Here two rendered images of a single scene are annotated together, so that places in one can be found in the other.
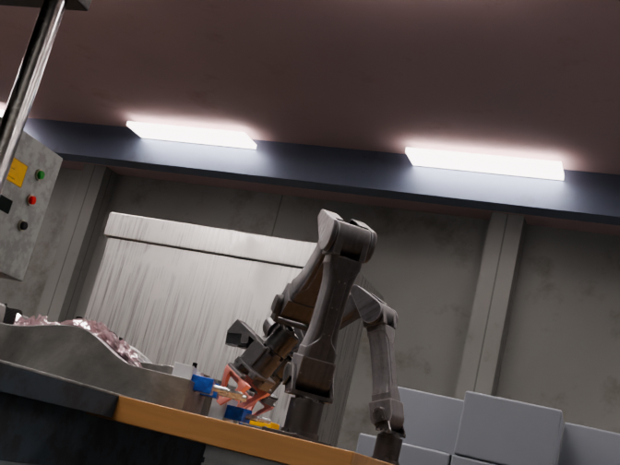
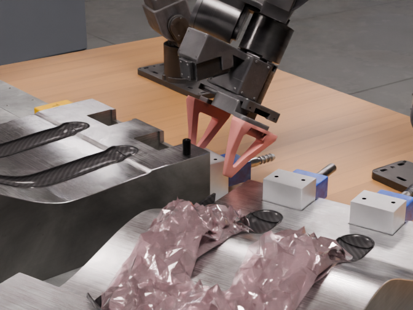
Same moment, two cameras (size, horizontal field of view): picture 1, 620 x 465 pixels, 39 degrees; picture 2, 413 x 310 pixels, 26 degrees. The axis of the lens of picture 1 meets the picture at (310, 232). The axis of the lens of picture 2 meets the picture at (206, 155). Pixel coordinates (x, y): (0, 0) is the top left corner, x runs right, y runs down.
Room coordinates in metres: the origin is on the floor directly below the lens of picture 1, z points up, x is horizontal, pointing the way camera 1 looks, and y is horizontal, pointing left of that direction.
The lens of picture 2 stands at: (1.34, 1.00, 1.29)
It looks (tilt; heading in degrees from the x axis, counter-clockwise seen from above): 22 degrees down; 300
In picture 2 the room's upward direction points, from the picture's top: straight up
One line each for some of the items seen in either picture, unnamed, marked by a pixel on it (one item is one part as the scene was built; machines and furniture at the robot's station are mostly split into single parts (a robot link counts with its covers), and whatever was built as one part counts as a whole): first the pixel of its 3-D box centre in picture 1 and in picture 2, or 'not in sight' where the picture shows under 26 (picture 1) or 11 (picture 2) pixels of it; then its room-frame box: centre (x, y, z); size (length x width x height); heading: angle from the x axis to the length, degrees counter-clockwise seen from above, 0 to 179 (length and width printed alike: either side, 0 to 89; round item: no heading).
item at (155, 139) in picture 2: not in sight; (160, 154); (1.90, 0.14, 0.87); 0.05 x 0.05 x 0.04; 70
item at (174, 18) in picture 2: (388, 423); (176, 27); (2.16, -0.30, 0.90); 0.09 x 0.06 x 0.06; 142
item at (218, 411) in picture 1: (242, 415); (235, 167); (1.85, 0.04, 0.83); 0.13 x 0.05 x 0.05; 66
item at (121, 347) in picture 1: (80, 333); (227, 257); (1.68, 0.38, 0.90); 0.26 x 0.18 x 0.08; 87
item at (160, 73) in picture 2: (387, 450); (180, 61); (2.16, -0.31, 0.84); 0.20 x 0.07 x 0.08; 157
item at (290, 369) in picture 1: (308, 384); not in sight; (1.61, -0.06, 0.90); 0.09 x 0.06 x 0.06; 106
